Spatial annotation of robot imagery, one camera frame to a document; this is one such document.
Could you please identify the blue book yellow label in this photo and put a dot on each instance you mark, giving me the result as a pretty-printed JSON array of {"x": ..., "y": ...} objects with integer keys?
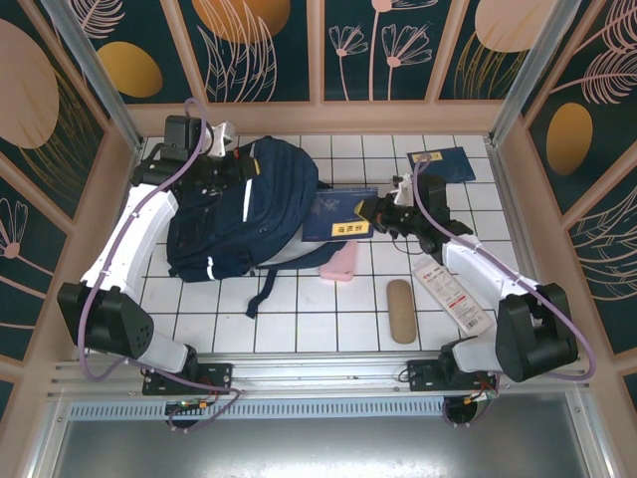
[{"x": 333, "y": 214}]

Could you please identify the blue book small label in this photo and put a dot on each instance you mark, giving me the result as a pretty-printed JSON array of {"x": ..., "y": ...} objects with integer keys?
[{"x": 450, "y": 164}]

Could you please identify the navy blue backpack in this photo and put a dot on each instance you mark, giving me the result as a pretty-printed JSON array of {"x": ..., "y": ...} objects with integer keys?
[{"x": 269, "y": 209}]

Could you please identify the pink pencil case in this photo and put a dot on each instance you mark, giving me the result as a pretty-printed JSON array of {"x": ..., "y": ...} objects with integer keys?
[{"x": 341, "y": 261}]

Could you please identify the white red package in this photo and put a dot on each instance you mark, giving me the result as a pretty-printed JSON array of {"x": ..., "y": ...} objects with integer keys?
[{"x": 453, "y": 299}]

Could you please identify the tan glasses case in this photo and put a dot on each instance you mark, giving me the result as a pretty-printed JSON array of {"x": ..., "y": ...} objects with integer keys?
[{"x": 401, "y": 311}]

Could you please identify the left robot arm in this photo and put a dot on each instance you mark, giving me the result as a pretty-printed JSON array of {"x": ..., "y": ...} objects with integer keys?
[{"x": 134, "y": 234}]

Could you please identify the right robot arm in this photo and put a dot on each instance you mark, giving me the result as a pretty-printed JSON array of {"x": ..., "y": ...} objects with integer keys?
[{"x": 483, "y": 269}]

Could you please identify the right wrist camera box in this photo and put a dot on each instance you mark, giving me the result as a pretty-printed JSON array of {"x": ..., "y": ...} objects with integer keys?
[{"x": 403, "y": 189}]

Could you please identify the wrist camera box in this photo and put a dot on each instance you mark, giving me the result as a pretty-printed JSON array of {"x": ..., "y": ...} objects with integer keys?
[
  {"x": 221, "y": 139},
  {"x": 403, "y": 189}
]

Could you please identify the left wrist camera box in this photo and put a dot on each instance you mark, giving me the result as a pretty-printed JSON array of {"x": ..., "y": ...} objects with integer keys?
[{"x": 221, "y": 139}]

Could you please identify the aluminium side rail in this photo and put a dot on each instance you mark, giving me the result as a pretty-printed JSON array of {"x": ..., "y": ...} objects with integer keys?
[{"x": 521, "y": 234}]

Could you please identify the aluminium frame post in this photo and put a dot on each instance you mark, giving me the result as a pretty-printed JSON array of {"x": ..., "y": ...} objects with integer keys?
[
  {"x": 89, "y": 65},
  {"x": 537, "y": 60}
]

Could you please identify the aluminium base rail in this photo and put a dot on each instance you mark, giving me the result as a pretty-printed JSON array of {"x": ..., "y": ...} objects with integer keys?
[{"x": 318, "y": 371}]

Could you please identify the right black mount plate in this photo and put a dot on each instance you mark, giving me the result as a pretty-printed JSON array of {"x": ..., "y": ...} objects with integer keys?
[{"x": 423, "y": 376}]

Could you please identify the black mount plate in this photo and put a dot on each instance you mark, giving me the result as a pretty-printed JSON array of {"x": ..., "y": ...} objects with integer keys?
[
  {"x": 219, "y": 374},
  {"x": 423, "y": 376}
]

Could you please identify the left black mount plate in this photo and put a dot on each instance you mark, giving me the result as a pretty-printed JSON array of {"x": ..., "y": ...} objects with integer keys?
[{"x": 219, "y": 374}]

